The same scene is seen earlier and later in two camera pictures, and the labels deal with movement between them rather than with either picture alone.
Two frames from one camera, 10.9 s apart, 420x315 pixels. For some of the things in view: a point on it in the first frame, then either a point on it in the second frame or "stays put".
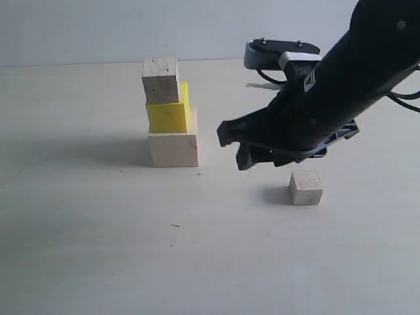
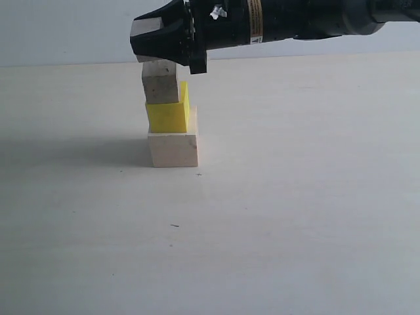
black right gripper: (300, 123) → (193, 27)
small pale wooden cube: (304, 188) → (145, 25)
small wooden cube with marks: (160, 79) stays put
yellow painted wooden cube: (170, 117) stays put
